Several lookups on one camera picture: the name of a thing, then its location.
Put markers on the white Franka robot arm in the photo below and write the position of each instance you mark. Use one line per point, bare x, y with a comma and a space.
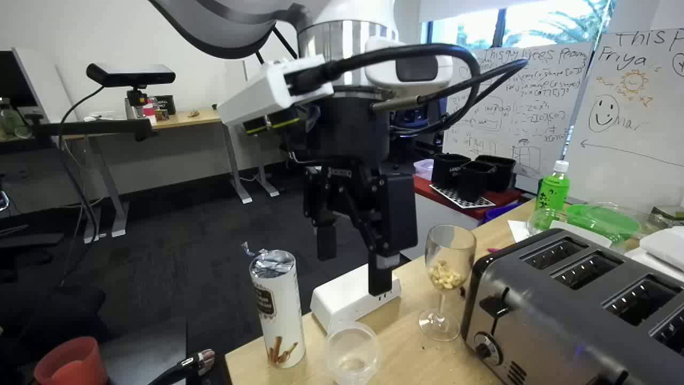
344, 38

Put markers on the white folded paper towels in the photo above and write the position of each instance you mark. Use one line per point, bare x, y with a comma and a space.
666, 246

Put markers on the clear wine glass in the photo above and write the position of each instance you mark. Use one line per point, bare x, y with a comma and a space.
447, 267

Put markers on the black camera on tripod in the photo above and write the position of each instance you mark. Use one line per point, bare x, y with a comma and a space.
132, 76

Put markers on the white cabinet with red top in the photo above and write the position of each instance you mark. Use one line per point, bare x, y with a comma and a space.
434, 221

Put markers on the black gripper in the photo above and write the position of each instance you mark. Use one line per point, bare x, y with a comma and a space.
387, 203

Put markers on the white rectangular power box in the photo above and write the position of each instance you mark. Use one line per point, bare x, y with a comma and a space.
340, 300

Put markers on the black plastic bin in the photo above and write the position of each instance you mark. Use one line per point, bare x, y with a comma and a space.
447, 170
475, 180
501, 171

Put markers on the clear plastic bowl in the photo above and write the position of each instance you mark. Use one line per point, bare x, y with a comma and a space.
354, 356

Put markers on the green plastic food container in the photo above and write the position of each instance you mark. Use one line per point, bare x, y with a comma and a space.
602, 221

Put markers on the black clamp with silver tip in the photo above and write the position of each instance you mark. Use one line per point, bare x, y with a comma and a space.
187, 367

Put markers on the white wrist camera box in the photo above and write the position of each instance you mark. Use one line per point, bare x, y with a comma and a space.
267, 92

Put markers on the black silver four-slot toaster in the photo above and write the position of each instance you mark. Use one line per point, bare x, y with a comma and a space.
569, 313

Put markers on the tall white cylinder container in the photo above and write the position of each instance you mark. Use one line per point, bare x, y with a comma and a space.
278, 313

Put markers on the wooden office desk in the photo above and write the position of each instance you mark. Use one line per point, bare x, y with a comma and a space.
194, 121

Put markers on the whiteboard with smiley drawing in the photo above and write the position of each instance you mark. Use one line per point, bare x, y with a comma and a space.
634, 142

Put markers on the whiteboard with handwritten notes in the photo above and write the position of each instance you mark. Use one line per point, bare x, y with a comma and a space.
521, 113

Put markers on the black horizontal mounting bar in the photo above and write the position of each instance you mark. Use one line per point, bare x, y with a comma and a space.
93, 128

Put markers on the red plastic cup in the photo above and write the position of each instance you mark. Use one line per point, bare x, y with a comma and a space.
71, 364

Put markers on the white paper sheet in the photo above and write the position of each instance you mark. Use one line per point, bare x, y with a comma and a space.
524, 230

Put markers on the green plastic bottle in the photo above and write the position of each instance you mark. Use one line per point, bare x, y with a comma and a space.
549, 199

